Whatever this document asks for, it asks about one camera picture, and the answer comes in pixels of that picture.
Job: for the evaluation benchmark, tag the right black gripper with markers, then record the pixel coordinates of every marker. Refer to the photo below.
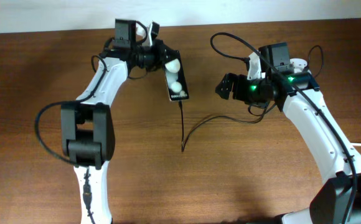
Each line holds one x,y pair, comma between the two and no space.
239,80

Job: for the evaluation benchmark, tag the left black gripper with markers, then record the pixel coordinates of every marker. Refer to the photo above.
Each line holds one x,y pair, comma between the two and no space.
159,46

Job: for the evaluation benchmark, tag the black smartphone with lit screen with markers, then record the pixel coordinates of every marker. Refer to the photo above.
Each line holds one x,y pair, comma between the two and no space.
175,79

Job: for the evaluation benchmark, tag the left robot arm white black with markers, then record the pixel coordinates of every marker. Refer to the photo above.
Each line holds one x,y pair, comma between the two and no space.
88,135

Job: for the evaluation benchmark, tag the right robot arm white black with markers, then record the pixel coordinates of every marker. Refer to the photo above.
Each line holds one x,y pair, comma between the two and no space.
274,76

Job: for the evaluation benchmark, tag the white power strip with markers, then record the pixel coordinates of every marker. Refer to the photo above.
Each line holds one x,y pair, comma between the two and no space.
299,65

